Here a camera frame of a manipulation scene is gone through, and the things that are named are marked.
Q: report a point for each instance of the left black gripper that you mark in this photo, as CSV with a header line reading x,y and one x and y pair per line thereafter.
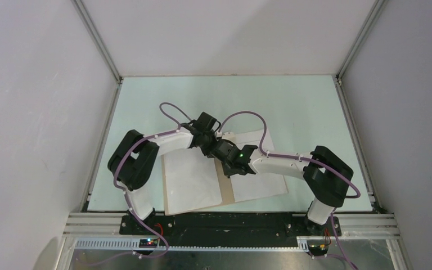
x,y
212,133

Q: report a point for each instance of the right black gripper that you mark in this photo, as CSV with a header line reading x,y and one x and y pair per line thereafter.
x,y
229,172

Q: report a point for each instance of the brown cardboard folder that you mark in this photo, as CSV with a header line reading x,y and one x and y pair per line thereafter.
x,y
224,183

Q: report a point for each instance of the printed white paper sheet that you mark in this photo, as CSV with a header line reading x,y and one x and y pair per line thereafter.
x,y
255,186

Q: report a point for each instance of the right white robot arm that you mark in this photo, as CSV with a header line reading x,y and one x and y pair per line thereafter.
x,y
327,176

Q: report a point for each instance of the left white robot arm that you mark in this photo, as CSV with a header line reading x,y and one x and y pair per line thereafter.
x,y
132,162

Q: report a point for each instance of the left circuit board with LEDs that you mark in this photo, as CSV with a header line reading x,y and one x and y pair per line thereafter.
x,y
148,243

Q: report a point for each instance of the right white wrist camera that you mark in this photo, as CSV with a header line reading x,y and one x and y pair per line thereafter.
x,y
226,136

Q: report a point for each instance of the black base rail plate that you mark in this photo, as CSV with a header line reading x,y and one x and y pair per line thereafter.
x,y
229,230

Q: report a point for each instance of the right circuit board with wires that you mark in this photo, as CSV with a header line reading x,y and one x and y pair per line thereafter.
x,y
317,248

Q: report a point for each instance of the aluminium frame rail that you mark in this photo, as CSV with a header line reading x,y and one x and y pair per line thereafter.
x,y
93,225

